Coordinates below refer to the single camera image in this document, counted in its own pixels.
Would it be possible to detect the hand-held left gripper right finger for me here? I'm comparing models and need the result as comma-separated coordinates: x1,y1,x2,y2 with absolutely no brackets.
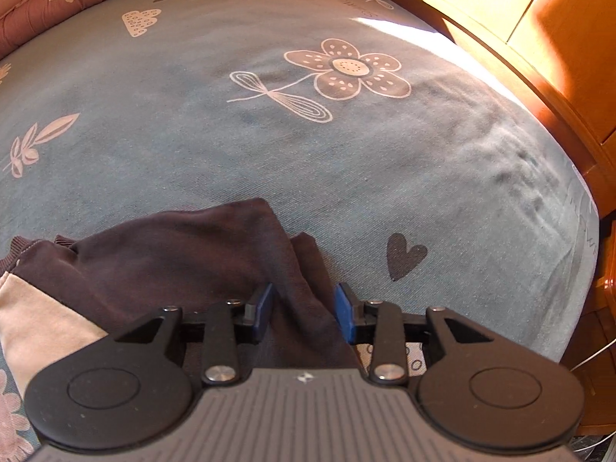
334,283,482,387

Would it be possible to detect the wooden headboard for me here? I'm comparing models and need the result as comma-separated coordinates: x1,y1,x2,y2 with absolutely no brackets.
332,0,616,193

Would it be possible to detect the pink floral quilt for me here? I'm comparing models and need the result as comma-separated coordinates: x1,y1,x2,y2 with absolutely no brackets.
0,0,176,59

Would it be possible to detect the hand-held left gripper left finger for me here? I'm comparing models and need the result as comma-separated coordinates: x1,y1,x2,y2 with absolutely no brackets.
113,283,275,387

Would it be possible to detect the white cable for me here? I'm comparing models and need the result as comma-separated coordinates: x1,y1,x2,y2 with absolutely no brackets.
570,337,616,371

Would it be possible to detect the cream and black printed sweatshirt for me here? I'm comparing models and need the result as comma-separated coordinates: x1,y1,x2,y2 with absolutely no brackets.
0,197,361,395

